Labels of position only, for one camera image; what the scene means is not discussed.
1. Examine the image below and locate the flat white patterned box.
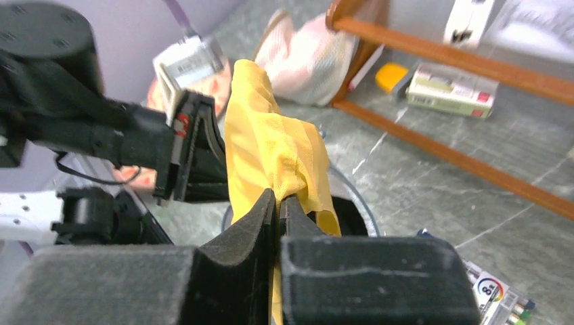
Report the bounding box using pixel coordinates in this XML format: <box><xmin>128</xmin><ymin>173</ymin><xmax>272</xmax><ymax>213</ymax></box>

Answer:
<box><xmin>481</xmin><ymin>0</ymin><xmax>573</xmax><ymax>64</ymax></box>

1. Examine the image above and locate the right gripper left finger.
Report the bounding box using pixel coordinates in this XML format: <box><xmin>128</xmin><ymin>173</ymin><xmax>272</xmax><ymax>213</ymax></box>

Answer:
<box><xmin>1</xmin><ymin>189</ymin><xmax>275</xmax><ymax>324</ymax></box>

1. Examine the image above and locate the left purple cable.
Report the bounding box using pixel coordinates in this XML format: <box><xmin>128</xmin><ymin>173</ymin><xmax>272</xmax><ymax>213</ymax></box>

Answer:
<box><xmin>161</xmin><ymin>0</ymin><xmax>198</xmax><ymax>39</ymax></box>

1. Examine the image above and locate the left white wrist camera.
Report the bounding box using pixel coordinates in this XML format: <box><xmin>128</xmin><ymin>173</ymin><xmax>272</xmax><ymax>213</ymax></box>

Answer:
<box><xmin>152</xmin><ymin>35</ymin><xmax>227</xmax><ymax>125</ymax></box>

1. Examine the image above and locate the orange wooden shelf rack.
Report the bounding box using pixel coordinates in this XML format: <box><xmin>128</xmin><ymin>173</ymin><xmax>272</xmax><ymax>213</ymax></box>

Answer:
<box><xmin>326</xmin><ymin>1</ymin><xmax>573</xmax><ymax>219</ymax></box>

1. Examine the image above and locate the pink mesh laundry bag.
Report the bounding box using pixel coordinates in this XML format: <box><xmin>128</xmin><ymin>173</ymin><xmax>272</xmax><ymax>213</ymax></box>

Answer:
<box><xmin>254</xmin><ymin>9</ymin><xmax>359</xmax><ymax>106</ymax></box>

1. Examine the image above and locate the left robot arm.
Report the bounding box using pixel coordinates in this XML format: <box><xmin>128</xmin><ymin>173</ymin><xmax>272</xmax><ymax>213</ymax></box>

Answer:
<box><xmin>1</xmin><ymin>1</ymin><xmax>229</xmax><ymax>245</ymax></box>

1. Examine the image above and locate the small white box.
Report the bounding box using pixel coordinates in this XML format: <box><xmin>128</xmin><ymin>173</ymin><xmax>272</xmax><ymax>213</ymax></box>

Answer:
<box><xmin>405</xmin><ymin>62</ymin><xmax>499</xmax><ymax>119</ymax></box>

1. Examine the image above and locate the round white mesh laundry bag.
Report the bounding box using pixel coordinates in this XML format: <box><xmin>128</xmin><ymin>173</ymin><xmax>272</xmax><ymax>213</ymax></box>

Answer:
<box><xmin>221</xmin><ymin>130</ymin><xmax>381</xmax><ymax>238</ymax></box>

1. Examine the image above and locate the coloured marker pack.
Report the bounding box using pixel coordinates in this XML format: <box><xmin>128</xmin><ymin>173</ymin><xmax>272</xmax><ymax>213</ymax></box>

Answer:
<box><xmin>462</xmin><ymin>259</ymin><xmax>536</xmax><ymax>325</ymax></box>

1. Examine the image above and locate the yellow bra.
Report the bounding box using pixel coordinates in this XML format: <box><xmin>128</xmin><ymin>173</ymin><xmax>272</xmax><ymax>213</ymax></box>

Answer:
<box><xmin>224</xmin><ymin>58</ymin><xmax>342</xmax><ymax>325</ymax></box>

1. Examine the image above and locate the yellow small block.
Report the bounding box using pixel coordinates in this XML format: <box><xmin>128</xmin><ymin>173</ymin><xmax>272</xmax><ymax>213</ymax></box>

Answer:
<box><xmin>374</xmin><ymin>62</ymin><xmax>409</xmax><ymax>93</ymax></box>

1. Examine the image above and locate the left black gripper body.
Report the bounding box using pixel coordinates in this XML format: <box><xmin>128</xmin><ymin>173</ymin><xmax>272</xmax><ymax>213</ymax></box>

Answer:
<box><xmin>152</xmin><ymin>91</ymin><xmax>229</xmax><ymax>203</ymax></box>

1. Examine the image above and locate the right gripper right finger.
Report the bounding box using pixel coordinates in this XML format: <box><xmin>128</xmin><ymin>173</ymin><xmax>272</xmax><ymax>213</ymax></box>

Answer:
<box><xmin>280</xmin><ymin>197</ymin><xmax>480</xmax><ymax>324</ymax></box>

